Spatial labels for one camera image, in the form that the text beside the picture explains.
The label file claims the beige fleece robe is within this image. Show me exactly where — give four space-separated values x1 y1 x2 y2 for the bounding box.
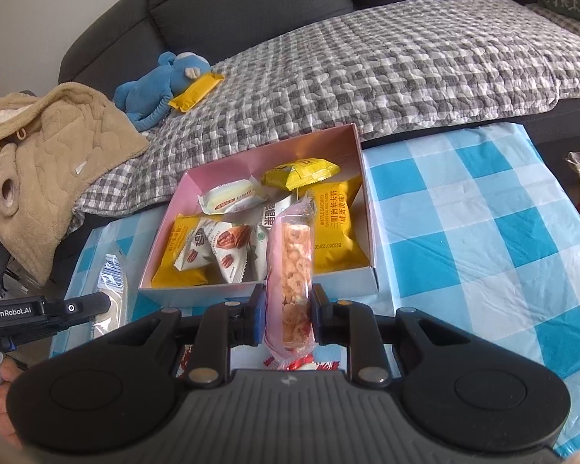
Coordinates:
0 82 150 288

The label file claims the grey checked quilt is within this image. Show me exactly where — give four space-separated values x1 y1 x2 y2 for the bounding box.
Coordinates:
72 0 580 218

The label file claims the pink cardboard box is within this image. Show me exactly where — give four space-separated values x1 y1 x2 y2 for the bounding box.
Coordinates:
138 123 380 307

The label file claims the white cream cake packet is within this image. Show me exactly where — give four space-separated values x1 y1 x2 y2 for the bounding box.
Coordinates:
196 177 266 216

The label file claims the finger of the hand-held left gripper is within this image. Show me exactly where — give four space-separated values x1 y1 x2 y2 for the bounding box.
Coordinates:
46 294 113 332

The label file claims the blue plush toy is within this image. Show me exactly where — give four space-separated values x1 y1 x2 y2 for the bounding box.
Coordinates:
113 51 213 131

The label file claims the blue white checked tablecloth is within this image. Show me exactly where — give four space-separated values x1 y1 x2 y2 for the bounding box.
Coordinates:
48 123 580 460

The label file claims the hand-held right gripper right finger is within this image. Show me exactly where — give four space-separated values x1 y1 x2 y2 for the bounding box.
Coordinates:
309 284 465 387

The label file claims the red white snack packet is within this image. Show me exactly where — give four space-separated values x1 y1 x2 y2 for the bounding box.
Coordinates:
263 354 341 372

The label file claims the white dark-print snack packet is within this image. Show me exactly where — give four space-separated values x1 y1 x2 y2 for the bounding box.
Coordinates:
256 196 300 254

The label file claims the dark grey sofa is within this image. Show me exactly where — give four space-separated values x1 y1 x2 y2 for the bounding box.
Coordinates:
58 0 580 165

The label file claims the large yellow waffle packet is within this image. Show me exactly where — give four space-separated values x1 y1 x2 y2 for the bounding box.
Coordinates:
297 176 373 274

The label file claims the pink crispy bar packet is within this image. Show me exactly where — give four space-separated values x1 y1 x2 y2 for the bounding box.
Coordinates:
262 192 318 361

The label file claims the long clear white-bar packet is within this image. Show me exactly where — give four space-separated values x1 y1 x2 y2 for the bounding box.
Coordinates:
84 251 129 344

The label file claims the small yellow dark-print packet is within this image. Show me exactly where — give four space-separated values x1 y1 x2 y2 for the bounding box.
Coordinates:
262 159 341 191

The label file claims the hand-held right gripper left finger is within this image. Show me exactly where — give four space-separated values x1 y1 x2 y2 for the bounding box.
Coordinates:
126 284 268 387

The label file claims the flat yellow snack packet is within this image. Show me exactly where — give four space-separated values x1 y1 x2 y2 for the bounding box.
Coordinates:
168 72 225 112

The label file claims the white nut packet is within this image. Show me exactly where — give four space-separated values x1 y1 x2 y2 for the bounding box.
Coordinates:
205 220 259 284
174 217 213 271

